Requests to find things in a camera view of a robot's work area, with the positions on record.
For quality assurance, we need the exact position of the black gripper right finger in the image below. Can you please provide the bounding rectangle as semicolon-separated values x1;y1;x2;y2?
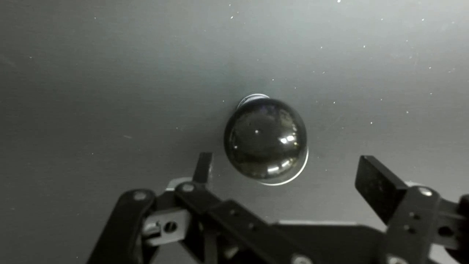
354;156;469;264

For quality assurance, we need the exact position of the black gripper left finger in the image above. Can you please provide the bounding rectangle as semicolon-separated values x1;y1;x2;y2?
86;153;313;264

